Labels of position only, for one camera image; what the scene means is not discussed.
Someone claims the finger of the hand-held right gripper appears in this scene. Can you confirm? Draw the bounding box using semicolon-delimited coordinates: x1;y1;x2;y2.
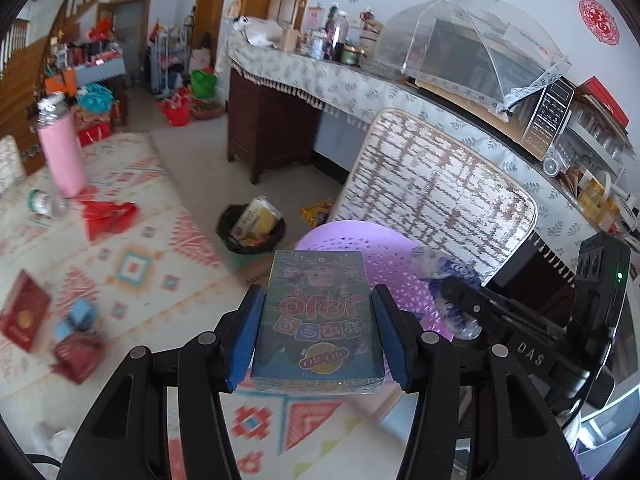
438;275;577;335

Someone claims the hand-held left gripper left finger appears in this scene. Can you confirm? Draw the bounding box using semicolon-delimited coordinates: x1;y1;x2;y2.
56;284;267;480

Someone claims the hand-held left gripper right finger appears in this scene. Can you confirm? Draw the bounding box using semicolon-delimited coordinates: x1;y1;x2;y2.
371;284;583;480

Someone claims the purple plastic basket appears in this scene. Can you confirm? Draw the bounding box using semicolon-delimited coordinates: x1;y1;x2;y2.
295;221;481;341

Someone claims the colourful card box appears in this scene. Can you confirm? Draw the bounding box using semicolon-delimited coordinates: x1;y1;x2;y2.
250;249;387;395

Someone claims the blue white wrapper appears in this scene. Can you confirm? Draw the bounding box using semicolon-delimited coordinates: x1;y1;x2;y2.
411;246;485;342

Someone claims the bin with black liner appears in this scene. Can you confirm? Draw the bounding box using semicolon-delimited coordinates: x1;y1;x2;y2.
216;196;287;271

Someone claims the yellow carton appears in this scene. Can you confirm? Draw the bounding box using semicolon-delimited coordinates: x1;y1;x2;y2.
231;196;281;248

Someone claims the yellow red floor box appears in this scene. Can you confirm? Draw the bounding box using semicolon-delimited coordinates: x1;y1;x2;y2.
300;200;336;226

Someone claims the shelf of glass jars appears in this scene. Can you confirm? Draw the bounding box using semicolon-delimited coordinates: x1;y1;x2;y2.
557;95;640;231

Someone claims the patterned upholstered chair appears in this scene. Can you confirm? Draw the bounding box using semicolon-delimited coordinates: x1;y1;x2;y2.
327;108;540;291
0;135;26;196

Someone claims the small blue box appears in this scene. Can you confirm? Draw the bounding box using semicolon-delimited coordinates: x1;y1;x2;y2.
54;299;98;343

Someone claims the dark red box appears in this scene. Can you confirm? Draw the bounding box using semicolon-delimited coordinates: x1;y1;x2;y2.
51;332;106;386

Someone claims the silver microwave oven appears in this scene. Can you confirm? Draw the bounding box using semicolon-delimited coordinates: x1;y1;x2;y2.
415;17;576;161

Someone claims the red gift box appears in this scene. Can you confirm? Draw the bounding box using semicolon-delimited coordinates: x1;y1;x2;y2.
575;76;630;128

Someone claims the dark wooden sideboard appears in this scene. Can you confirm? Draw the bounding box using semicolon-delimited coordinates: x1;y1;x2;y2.
227;67;351;183

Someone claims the red booklet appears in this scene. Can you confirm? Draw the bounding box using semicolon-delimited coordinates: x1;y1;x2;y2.
0;269;52;352

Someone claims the red floor bag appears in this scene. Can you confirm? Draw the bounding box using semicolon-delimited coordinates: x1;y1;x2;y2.
160;92;191;126

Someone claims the green capped spice bottle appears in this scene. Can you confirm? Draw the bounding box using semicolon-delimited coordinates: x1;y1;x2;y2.
27;187;68;218

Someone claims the green bag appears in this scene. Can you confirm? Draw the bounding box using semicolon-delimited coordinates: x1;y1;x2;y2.
190;70;218;101

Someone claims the pink thermos bottle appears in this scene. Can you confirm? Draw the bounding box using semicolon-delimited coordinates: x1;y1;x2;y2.
36;92;87;198

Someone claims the teal bag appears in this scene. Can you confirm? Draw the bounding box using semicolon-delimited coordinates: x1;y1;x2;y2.
77;84;113;111

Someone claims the red paper-cut decoration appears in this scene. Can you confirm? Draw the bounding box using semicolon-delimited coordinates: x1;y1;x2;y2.
579;0;621;46

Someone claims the metal storage rack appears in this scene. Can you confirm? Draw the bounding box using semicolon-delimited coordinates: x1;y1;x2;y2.
147;27;191;96

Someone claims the mesh food cover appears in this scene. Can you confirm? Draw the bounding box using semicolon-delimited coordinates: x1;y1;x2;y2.
372;0;572;113

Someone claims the white plush toy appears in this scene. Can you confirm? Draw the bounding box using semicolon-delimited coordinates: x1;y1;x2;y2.
235;16;281;47

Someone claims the dark glass bottle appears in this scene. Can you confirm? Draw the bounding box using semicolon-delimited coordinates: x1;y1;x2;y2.
325;5;349;61

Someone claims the cluttered checkered side table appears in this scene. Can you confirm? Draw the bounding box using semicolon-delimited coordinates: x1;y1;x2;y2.
45;20;131;126

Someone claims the grey door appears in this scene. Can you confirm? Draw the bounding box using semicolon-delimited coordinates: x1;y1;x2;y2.
97;0;151;91

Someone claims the plain wooden door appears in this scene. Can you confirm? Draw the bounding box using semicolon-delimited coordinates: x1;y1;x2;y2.
192;0;238;68

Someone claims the wooden staircase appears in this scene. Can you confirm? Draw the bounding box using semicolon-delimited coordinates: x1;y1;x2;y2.
0;0;126;171

